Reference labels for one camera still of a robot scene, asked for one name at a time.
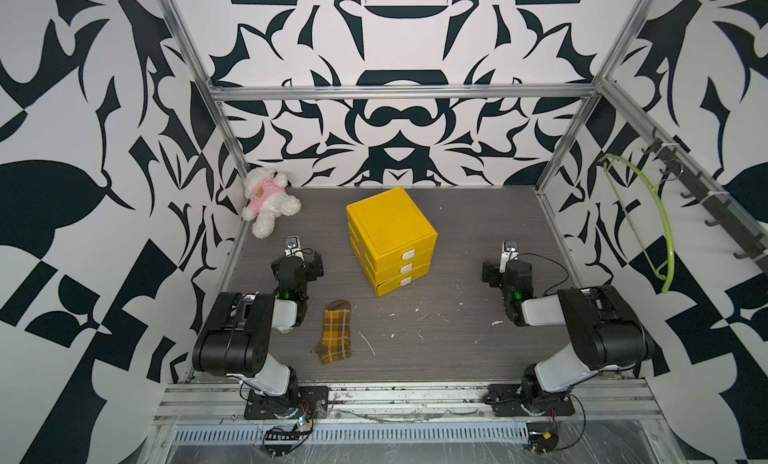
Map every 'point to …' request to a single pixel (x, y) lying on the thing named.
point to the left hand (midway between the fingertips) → (295, 250)
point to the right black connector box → (542, 437)
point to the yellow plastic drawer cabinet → (391, 239)
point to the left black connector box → (282, 435)
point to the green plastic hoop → (672, 263)
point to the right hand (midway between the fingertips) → (504, 256)
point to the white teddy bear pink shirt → (269, 198)
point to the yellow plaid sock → (336, 342)
